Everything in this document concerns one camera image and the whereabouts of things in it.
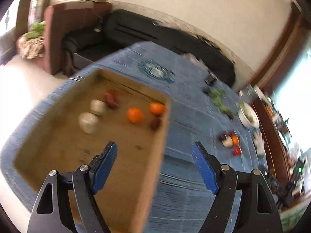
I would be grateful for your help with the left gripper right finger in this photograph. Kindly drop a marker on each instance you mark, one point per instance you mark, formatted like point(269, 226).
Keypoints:
point(257, 210)

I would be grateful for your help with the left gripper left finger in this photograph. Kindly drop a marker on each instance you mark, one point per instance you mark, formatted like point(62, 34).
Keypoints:
point(52, 212)

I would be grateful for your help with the red tomato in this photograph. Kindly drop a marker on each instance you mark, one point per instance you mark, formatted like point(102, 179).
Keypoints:
point(236, 151)

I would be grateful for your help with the beige lotus root back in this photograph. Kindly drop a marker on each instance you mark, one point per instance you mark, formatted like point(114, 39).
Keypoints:
point(227, 143)

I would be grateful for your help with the beige lotus root piece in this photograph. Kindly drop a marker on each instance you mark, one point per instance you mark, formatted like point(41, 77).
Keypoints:
point(88, 122)

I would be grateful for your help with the beige lotus root chunk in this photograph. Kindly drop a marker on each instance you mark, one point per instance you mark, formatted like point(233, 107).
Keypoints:
point(97, 107)

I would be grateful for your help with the large red jujube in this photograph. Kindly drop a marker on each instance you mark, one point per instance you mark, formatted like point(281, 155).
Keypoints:
point(111, 99)

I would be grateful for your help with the small orange tangerine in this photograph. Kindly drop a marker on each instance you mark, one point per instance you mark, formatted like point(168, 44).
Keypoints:
point(157, 109)

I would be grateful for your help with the small dark red jujube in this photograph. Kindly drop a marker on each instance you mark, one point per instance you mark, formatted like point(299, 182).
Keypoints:
point(232, 133)

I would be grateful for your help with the wooden window counter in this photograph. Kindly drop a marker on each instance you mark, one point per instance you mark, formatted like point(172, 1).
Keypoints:
point(281, 151)

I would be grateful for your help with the white work glove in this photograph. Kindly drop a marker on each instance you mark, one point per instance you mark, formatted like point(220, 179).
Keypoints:
point(259, 143)

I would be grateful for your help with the white bowl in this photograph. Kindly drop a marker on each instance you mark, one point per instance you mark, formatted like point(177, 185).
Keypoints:
point(243, 119)

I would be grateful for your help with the leaves in bowl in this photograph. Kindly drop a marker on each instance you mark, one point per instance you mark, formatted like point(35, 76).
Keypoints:
point(248, 112)

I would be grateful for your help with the cardboard box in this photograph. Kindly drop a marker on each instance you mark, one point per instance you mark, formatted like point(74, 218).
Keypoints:
point(57, 142)

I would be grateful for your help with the clear plastic container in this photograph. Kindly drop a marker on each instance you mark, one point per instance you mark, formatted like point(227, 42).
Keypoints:
point(247, 93)

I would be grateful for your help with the blue plaid tablecloth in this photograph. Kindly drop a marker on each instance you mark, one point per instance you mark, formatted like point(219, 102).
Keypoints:
point(181, 201)

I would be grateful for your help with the green leafy vegetable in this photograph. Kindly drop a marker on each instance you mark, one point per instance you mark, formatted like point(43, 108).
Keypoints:
point(216, 98)

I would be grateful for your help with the small black device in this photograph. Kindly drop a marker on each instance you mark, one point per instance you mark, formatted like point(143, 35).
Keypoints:
point(210, 80)

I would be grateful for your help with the black sofa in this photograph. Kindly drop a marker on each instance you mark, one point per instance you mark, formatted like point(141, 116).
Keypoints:
point(121, 28)

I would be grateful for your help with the brown wooden cabinet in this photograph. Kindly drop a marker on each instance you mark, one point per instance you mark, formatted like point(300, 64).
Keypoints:
point(63, 18)

